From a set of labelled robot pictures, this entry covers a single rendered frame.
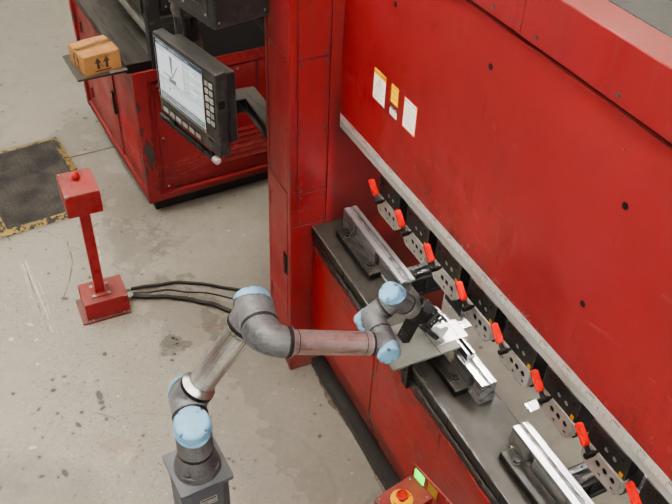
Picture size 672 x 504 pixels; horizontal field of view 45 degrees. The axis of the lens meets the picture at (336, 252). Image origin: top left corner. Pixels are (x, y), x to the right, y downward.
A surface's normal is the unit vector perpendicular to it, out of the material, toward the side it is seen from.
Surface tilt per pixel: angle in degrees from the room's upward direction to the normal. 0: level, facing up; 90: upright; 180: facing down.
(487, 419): 0
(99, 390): 0
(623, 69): 90
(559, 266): 90
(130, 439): 0
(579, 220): 90
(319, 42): 90
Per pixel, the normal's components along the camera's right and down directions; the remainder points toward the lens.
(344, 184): 0.43, 0.60
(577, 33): -0.90, 0.25
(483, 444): 0.04, -0.76
